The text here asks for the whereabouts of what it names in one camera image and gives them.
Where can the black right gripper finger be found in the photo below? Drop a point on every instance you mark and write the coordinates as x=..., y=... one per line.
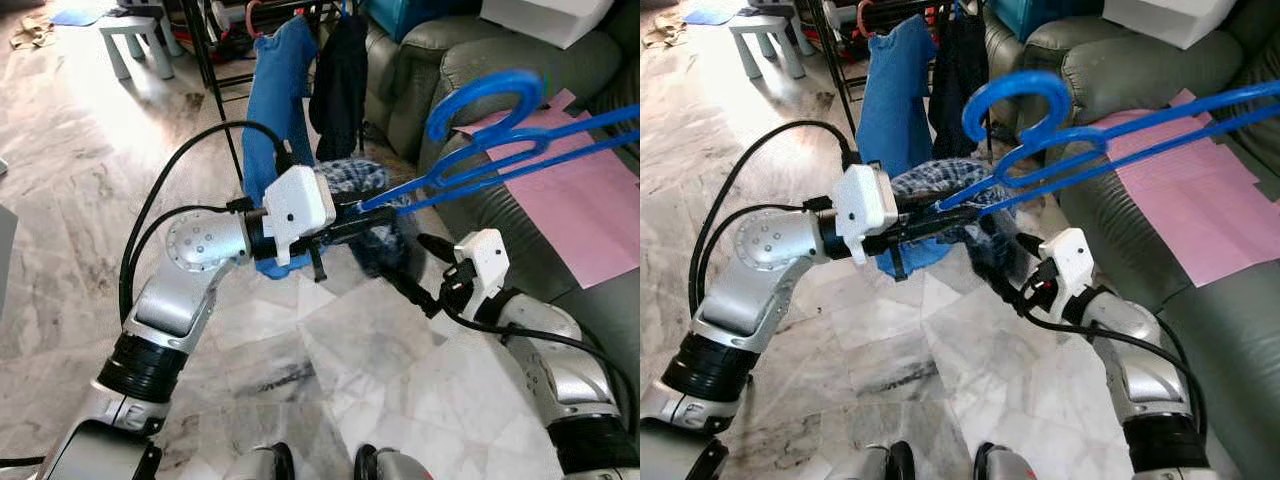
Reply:
x=415, y=293
x=438, y=251
x=1032, y=247
x=1000, y=288

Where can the blue plaid shorts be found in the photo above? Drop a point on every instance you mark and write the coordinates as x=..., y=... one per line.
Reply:
x=940, y=178
x=360, y=178

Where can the blue plastic hanger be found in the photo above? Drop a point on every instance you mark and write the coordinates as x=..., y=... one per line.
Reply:
x=480, y=85
x=1010, y=80

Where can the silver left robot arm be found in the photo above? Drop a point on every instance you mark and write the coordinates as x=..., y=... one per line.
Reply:
x=770, y=245
x=200, y=245

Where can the pink hanger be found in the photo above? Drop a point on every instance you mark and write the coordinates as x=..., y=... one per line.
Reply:
x=252, y=15
x=868, y=15

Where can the navy garment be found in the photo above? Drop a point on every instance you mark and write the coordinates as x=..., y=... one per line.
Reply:
x=958, y=80
x=338, y=80

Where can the blue shirt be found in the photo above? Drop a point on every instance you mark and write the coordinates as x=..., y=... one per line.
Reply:
x=900, y=90
x=280, y=90

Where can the pink sheet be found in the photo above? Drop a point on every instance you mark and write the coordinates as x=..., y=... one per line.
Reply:
x=1190, y=210
x=570, y=210

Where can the robot right leg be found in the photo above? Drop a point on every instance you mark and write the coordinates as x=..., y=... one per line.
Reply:
x=395, y=465
x=1008, y=465

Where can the robot leg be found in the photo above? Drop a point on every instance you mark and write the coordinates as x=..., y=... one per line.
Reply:
x=260, y=462
x=395, y=465
x=870, y=462
x=1008, y=465

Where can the blue suitcase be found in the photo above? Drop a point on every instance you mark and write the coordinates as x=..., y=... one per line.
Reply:
x=420, y=18
x=1040, y=18

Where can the dark green leather sofa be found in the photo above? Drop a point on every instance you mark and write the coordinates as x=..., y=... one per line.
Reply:
x=520, y=60
x=1140, y=60

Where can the robot left leg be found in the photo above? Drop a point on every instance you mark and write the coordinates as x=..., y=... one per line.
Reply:
x=870, y=462
x=260, y=462

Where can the light blue kids chair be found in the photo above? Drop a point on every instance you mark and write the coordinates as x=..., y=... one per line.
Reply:
x=765, y=30
x=135, y=30

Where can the white plastic drawer unit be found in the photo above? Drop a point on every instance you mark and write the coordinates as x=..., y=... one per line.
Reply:
x=1170, y=18
x=545, y=18

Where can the small blue mat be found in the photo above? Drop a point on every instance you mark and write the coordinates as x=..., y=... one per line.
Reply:
x=75, y=16
x=705, y=16

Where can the beige crumpled cloth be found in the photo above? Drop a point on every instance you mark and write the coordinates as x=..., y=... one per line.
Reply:
x=665, y=32
x=32, y=32

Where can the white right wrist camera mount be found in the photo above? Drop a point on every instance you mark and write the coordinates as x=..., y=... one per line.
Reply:
x=485, y=262
x=1068, y=262

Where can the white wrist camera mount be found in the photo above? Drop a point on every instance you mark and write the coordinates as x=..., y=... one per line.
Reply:
x=485, y=262
x=298, y=205
x=1068, y=262
x=866, y=205

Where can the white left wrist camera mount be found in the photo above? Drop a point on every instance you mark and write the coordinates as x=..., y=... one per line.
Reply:
x=298, y=205
x=866, y=205

